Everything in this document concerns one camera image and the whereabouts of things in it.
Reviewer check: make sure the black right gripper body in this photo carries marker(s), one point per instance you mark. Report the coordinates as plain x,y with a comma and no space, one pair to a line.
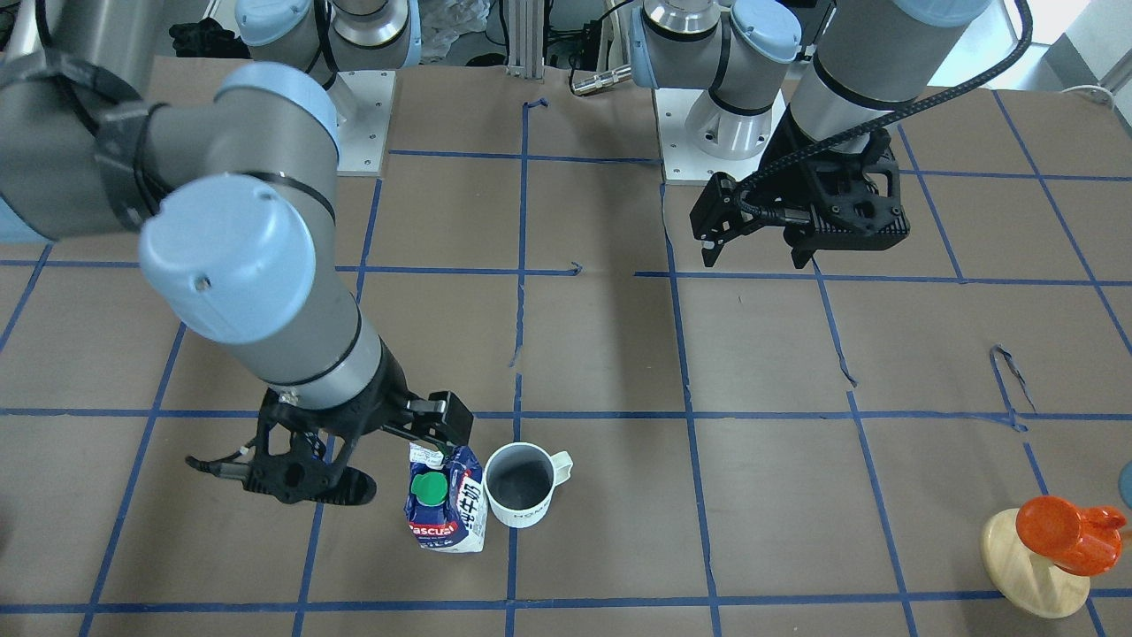
386,395

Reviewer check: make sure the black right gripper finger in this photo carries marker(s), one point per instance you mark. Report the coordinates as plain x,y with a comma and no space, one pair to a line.
441,420

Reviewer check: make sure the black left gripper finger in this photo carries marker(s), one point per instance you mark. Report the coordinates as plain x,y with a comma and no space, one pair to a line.
805,240
716,217

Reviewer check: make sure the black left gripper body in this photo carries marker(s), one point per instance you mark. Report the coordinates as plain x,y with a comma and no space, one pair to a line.
785,190

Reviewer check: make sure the blue white milk carton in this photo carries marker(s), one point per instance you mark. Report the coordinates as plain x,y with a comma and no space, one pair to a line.
446,504

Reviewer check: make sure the white mug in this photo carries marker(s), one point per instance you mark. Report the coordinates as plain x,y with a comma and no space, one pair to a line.
520,480

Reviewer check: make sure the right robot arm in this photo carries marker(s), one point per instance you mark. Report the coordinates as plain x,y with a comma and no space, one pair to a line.
232,202

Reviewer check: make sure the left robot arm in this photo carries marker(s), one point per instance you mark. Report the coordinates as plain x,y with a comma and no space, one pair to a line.
868,70

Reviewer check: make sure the orange cup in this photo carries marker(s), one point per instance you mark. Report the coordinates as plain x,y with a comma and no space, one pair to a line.
1082,542

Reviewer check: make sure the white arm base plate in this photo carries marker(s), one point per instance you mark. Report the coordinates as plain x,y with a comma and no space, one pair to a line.
698,138
364,100

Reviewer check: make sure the aluminium frame post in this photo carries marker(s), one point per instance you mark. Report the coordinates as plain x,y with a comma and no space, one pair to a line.
526,26

